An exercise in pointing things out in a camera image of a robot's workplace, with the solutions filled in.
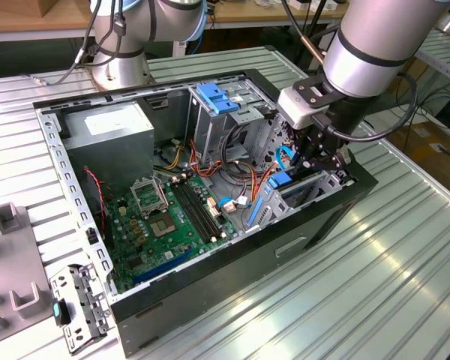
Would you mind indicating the CPU socket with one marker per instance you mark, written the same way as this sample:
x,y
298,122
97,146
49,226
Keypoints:
x,y
161,227

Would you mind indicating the grey metal card bracket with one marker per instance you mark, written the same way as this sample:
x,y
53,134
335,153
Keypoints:
x,y
93,300

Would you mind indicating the blue expansion slot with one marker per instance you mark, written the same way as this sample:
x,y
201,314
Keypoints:
x,y
161,267

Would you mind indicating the black RAM slot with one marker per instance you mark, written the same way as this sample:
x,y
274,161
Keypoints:
x,y
191,212
201,207

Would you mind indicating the grey power supply unit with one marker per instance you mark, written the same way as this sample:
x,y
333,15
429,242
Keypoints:
x,y
108,157

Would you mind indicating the grey metal disk bay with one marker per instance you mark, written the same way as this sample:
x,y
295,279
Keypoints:
x,y
330,183

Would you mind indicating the metal slat side table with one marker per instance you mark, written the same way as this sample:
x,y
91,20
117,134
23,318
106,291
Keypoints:
x,y
446,63

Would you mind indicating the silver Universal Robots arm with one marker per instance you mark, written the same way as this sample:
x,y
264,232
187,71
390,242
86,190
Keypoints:
x,y
371,45

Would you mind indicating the black open PC case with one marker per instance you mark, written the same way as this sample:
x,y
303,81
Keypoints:
x,y
228,273

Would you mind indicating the grey parts rack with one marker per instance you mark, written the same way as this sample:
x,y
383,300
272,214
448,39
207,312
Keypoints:
x,y
11,258

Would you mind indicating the green motherboard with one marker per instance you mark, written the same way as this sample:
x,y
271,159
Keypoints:
x,y
161,249

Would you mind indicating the cardboard box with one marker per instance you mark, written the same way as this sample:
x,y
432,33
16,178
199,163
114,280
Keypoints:
x,y
427,157

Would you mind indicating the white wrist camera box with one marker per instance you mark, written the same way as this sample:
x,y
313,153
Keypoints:
x,y
296,108

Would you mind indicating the blue plastic drive latch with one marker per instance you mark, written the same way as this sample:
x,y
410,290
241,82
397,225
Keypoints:
x,y
219,99

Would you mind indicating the grey metal drive cage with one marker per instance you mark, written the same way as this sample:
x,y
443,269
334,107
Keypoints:
x,y
210,135

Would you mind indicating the hard disk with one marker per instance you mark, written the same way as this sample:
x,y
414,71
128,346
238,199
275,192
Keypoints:
x,y
277,180

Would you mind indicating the black teal latch clip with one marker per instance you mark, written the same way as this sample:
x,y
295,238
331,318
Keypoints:
x,y
62,313

